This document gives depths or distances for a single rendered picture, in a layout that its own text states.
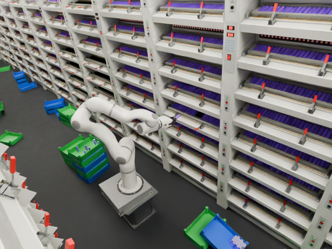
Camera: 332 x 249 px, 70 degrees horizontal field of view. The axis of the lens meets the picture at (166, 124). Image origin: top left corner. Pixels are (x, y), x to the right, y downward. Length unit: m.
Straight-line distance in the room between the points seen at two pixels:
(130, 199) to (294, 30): 1.52
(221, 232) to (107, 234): 0.95
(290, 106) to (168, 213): 1.40
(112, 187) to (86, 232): 0.50
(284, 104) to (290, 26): 0.40
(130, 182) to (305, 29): 1.49
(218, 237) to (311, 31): 1.53
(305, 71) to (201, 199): 1.48
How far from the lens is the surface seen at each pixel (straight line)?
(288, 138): 1.53
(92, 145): 2.66
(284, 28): 1.30
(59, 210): 2.62
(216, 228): 2.09
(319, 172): 1.65
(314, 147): 1.51
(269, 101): 1.46
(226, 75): 1.52
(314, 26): 1.28
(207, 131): 1.85
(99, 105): 1.55
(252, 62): 1.42
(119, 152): 1.68
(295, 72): 1.33
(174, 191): 2.41
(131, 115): 1.53
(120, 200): 1.95
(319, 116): 1.39
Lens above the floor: 1.85
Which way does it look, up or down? 34 degrees down
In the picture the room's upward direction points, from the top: 6 degrees counter-clockwise
